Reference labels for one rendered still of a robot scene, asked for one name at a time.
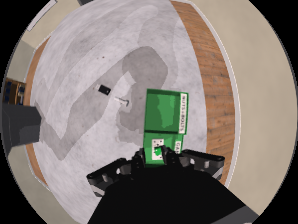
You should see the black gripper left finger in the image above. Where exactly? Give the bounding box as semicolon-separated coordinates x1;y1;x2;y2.
86;148;147;197

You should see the white domino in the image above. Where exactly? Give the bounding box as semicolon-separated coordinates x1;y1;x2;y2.
152;138;164;160

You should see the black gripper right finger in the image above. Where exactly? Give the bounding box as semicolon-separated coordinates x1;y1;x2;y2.
161;145;225;181

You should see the green rack of bins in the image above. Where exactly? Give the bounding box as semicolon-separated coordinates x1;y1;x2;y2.
143;89;189;167

